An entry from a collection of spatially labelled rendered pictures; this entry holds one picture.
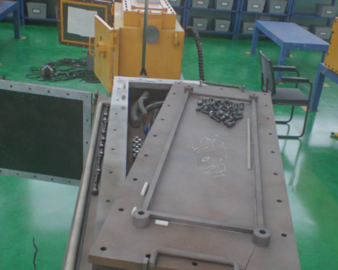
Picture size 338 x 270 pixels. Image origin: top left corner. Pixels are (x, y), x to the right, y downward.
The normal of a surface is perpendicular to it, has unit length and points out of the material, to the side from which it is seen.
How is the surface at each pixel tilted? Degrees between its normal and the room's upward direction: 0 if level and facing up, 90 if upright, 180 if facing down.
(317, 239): 0
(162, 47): 90
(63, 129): 90
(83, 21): 90
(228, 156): 0
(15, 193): 0
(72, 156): 90
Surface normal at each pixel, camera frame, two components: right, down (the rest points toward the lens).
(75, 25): -0.20, 0.40
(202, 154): 0.09, -0.90
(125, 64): 0.12, 0.43
